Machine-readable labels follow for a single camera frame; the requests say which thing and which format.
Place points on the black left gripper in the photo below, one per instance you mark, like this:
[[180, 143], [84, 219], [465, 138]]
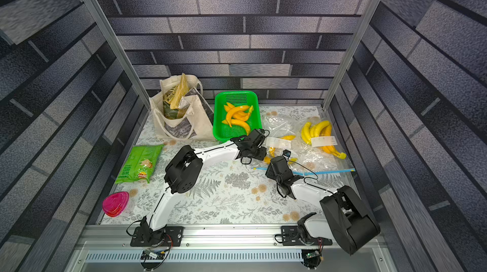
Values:
[[263, 154]]

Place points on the yellow banana bunch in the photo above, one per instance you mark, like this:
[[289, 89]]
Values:
[[320, 136], [275, 146]]

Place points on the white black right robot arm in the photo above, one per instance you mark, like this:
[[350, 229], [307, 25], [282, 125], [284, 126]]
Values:
[[346, 221]]

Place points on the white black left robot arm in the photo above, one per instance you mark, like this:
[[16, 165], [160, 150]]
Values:
[[183, 171]]

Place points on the beige canvas tote bag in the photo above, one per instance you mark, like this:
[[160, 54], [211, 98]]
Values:
[[197, 122]]

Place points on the green chips bag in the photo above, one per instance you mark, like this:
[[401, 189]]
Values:
[[140, 164]]

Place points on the green plastic basket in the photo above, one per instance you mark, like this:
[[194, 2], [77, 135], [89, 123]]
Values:
[[223, 132]]

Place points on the snack packets in tote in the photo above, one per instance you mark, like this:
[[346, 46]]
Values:
[[174, 89]]

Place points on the right circuit board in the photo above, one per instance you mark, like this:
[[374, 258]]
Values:
[[311, 258]]

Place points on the circuit board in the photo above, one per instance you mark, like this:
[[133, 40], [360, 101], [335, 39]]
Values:
[[152, 259], [311, 258]]

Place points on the pink plastic container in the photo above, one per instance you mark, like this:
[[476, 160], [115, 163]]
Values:
[[115, 203]]

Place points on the left circuit board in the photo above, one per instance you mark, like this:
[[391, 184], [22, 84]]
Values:
[[152, 259]]

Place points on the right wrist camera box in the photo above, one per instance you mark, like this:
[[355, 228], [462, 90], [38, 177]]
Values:
[[279, 169]]

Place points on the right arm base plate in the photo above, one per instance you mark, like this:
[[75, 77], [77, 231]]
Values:
[[290, 236]]

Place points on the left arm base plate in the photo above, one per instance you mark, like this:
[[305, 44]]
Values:
[[169, 236]]

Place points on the aluminium front rail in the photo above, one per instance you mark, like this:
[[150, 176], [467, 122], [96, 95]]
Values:
[[220, 248]]

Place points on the aluminium frame post right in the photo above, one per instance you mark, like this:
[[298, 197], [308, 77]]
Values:
[[347, 59]]

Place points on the aluminium frame post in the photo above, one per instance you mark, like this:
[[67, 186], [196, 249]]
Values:
[[103, 23], [347, 59]]

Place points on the aluminium frame post left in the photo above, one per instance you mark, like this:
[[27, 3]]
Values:
[[103, 23]]

